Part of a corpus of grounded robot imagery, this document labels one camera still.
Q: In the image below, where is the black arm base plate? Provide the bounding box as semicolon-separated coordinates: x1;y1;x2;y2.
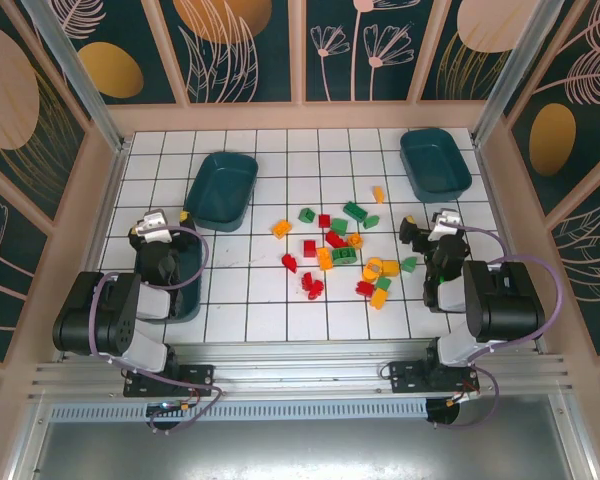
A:
388;359;481;396
123;363;216;399

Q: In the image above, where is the aluminium frame post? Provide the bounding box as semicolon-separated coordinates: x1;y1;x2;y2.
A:
472;0;579;146
20;0;133;153

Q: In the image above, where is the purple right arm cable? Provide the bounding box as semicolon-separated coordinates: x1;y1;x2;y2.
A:
432;223;565;431

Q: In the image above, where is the teal plastic container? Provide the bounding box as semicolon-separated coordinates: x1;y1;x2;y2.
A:
399;128;472;203
184;152;259;233
132;227;205;324

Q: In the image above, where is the aluminium mounting rail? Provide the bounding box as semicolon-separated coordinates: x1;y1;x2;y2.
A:
27;339;574;404

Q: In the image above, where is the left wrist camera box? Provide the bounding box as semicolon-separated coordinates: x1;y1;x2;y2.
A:
131;209;172;241

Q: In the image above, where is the slotted grey cable duct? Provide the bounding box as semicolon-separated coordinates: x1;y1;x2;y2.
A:
48;398;430;422

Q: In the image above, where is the grey metal sheet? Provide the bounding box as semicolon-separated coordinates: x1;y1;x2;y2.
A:
9;394;599;480

